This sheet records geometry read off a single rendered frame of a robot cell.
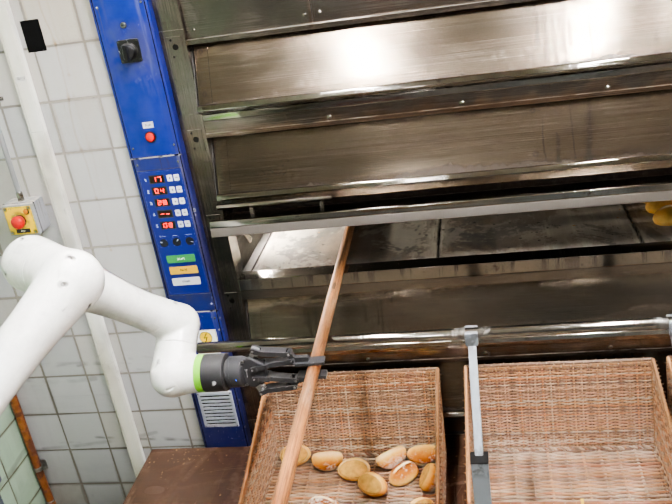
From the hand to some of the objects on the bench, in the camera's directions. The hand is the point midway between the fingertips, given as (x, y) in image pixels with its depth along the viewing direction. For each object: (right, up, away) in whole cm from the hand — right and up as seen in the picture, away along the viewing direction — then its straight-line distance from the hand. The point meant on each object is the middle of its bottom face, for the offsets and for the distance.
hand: (311, 367), depth 187 cm
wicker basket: (+11, -44, +50) cm, 68 cm away
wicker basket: (+72, -40, +38) cm, 91 cm away
